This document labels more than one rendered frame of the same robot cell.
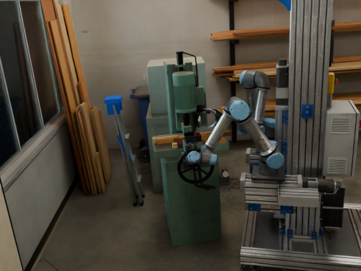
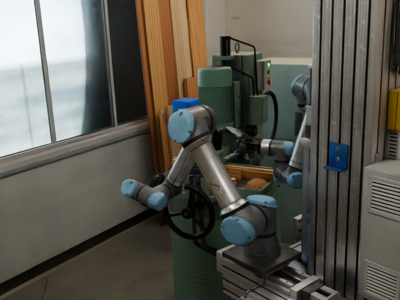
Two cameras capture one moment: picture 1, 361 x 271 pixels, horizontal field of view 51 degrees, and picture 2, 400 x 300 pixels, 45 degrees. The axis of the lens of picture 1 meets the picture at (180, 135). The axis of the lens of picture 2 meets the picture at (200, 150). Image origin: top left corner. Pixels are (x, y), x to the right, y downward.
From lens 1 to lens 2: 171 cm
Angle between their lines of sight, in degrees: 34
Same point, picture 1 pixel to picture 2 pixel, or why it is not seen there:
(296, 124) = (322, 179)
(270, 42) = not seen: outside the picture
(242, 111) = (180, 127)
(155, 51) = not seen: hidden behind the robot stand
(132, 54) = (289, 52)
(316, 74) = (355, 85)
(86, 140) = (169, 152)
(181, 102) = not seen: hidden behind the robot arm
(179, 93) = (201, 98)
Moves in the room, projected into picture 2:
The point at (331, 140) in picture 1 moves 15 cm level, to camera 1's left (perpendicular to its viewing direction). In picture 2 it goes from (371, 225) to (327, 216)
